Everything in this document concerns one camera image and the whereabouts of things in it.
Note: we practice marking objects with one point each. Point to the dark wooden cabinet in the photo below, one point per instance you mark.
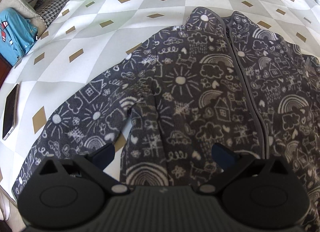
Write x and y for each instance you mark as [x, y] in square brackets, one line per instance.
[3, 72]

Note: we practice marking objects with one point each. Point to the beige pillow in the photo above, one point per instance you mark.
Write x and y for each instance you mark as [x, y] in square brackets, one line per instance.
[15, 2]

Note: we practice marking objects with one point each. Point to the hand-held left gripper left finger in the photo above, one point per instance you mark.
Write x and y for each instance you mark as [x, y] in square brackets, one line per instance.
[105, 154]

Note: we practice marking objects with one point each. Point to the smartphone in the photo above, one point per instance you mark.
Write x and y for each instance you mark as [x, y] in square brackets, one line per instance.
[10, 112]

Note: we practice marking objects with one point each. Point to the blue cartoon print garment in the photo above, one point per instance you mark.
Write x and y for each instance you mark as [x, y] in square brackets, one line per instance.
[15, 37]

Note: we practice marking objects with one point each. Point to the grey doodle print fleece jacket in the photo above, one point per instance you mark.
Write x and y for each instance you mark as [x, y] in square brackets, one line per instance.
[200, 84]

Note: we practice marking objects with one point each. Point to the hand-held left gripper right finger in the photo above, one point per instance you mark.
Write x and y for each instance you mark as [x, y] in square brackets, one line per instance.
[222, 157]

